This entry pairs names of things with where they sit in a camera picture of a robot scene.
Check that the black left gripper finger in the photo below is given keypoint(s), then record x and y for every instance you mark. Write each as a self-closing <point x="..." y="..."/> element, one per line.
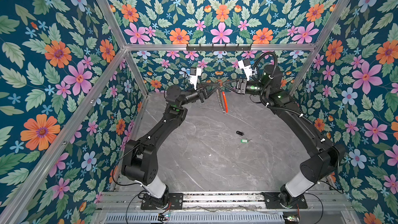
<point x="211" y="90"/>
<point x="217" y="85"/>

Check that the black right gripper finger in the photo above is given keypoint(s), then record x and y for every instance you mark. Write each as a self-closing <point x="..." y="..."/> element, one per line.
<point x="229" y="88"/>
<point x="229" y="82"/>

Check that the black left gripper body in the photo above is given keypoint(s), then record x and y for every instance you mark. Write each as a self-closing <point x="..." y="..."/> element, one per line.
<point x="200" y="94"/>

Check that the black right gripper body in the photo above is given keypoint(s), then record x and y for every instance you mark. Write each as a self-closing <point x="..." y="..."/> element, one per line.
<point x="244" y="82"/>

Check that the metal keyring holder red handle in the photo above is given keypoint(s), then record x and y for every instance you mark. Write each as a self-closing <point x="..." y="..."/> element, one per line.
<point x="222" y="98"/>

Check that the green tag key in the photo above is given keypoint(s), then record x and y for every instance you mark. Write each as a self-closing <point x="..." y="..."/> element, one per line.
<point x="244" y="141"/>

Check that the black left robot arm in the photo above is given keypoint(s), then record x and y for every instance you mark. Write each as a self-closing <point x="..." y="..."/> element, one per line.
<point x="140" y="160"/>

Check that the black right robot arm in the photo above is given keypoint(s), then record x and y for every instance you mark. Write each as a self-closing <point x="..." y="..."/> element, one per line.
<point x="264" y="79"/>

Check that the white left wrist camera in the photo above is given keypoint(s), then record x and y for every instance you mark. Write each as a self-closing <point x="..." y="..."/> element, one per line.
<point x="195" y="73"/>

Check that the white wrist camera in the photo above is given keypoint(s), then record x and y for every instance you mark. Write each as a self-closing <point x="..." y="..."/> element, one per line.
<point x="248" y="67"/>
<point x="195" y="73"/>

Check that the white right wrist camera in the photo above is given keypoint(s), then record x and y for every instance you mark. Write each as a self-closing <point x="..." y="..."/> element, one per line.
<point x="248" y="67"/>

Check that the black hook rail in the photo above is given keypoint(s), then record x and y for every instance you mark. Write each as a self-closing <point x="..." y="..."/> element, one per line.
<point x="218" y="47"/>

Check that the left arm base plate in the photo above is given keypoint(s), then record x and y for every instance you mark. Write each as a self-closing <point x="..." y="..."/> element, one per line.
<point x="168" y="201"/>

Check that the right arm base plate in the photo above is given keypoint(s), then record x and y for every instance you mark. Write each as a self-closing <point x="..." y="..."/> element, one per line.
<point x="282" y="200"/>

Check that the white vented cable duct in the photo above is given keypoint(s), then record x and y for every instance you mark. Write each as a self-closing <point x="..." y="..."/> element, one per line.
<point x="195" y="218"/>

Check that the aluminium mounting rail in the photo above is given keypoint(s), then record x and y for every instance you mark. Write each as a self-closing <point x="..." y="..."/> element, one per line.
<point x="215" y="200"/>

